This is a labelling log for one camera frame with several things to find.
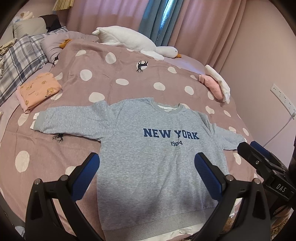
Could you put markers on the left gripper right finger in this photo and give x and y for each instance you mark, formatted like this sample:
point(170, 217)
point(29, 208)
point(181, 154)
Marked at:
point(252, 221)

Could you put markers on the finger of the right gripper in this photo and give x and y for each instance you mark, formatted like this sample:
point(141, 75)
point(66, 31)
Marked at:
point(267, 154)
point(254, 156)

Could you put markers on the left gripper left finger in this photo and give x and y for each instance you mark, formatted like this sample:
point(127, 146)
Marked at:
point(42, 220)

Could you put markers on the grey New York sweatshirt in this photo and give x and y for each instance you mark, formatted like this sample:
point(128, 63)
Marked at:
point(147, 177)

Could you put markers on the folded orange printed clothes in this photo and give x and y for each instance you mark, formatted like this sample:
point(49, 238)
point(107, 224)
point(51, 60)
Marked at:
point(33, 92)

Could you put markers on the white power strip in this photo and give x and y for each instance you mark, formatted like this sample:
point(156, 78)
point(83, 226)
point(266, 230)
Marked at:
point(284, 100)

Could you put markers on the folded pink garment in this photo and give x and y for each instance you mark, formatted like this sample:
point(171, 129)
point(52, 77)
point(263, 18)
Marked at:
point(212, 85)

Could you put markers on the folded white garment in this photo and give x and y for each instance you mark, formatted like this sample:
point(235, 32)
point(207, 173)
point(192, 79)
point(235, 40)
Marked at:
point(219, 79)

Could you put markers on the pink curtain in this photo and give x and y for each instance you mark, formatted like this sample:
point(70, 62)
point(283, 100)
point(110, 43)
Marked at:
point(204, 30)

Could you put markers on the pink polka dot duvet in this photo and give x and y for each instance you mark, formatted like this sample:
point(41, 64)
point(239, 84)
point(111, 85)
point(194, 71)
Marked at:
point(89, 72)

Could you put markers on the plaid blue grey pillow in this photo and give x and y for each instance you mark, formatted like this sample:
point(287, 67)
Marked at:
point(22, 60)

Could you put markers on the teal curtain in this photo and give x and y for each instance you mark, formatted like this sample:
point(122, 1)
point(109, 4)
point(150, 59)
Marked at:
point(159, 20)

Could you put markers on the lilac pillow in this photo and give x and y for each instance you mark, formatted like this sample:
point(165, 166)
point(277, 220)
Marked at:
point(51, 43)

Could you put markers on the white goose plush toy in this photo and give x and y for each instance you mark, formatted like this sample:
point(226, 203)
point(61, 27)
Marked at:
point(135, 41)

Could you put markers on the grey headboard cushion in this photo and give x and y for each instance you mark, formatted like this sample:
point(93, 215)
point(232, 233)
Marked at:
point(34, 26)

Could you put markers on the small plush toy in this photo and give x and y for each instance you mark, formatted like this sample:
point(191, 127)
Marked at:
point(23, 16)

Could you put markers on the yellow pleated lampshade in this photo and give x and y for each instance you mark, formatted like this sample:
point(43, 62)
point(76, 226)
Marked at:
point(62, 5)

